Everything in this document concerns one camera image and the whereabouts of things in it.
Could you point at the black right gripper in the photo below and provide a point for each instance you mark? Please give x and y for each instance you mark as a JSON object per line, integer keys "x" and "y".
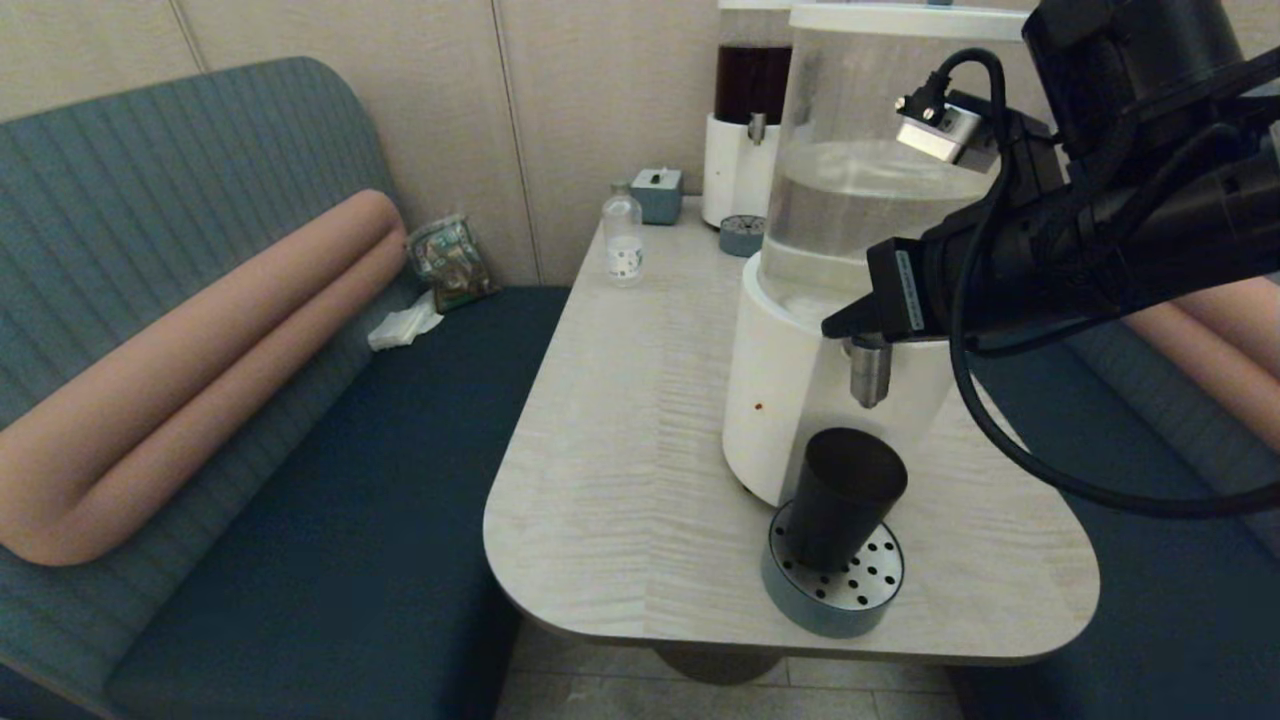
{"x": 980, "y": 275}

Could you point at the steel dispenser tap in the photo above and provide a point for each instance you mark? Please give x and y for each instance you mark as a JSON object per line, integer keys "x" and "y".
{"x": 757, "y": 128}
{"x": 870, "y": 375}

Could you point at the black plastic cup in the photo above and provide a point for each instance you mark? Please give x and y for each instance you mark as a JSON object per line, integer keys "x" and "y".
{"x": 842, "y": 500}

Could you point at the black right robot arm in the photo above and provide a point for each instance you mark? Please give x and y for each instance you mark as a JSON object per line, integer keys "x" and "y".
{"x": 1150, "y": 60}

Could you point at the clear water dispenser white base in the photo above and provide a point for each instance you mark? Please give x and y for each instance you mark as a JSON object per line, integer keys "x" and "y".
{"x": 790, "y": 400}

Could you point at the round blue drip tray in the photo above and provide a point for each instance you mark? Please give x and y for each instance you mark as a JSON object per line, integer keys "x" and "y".
{"x": 835, "y": 605}
{"x": 741, "y": 238}

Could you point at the dark drink dispenser white base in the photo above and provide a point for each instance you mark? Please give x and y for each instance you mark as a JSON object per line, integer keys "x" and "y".
{"x": 732, "y": 172}

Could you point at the blue-grey tissue box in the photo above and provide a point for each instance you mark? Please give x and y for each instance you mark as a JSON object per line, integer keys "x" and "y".
{"x": 658, "y": 197}

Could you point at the small clear plastic bottle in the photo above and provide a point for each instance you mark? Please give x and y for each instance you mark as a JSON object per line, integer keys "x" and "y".
{"x": 623, "y": 243}

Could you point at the teal upholstered bench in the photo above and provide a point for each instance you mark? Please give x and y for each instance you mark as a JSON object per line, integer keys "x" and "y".
{"x": 1150, "y": 600}
{"x": 350, "y": 500}

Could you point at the clear snack bag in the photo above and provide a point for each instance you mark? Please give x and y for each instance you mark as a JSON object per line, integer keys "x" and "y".
{"x": 452, "y": 263}

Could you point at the crumpled white tissue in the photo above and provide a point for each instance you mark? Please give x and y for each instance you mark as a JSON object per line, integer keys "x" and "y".
{"x": 403, "y": 326}

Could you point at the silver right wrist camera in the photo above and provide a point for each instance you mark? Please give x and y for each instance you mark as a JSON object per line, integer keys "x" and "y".
{"x": 945, "y": 135}

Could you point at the table pedestal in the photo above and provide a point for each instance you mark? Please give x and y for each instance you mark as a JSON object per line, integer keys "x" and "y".
{"x": 718, "y": 666}

